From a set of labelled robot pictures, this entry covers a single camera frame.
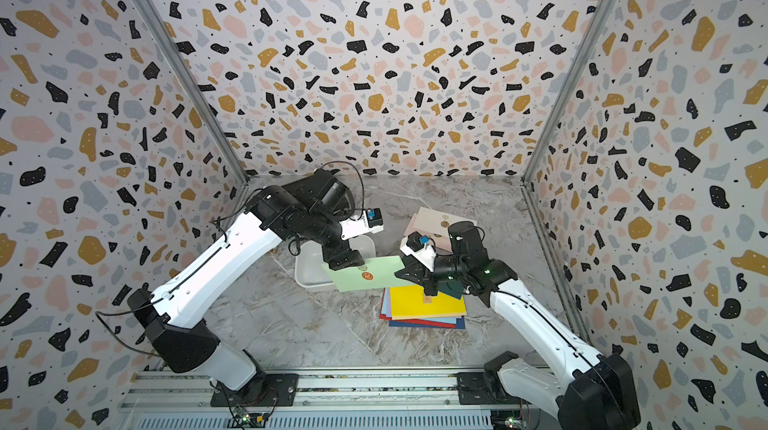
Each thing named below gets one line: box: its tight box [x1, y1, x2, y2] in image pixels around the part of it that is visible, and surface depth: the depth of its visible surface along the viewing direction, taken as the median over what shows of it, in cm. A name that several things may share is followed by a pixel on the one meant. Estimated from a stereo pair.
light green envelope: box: [322, 256, 414, 293], surface depth 73 cm
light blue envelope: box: [381, 287, 457, 325], surface depth 88 cm
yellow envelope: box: [390, 285, 467, 320], surface depth 90 cm
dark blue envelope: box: [389, 315, 466, 329], surface depth 86 cm
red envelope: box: [380, 314, 457, 329], surface depth 87 cm
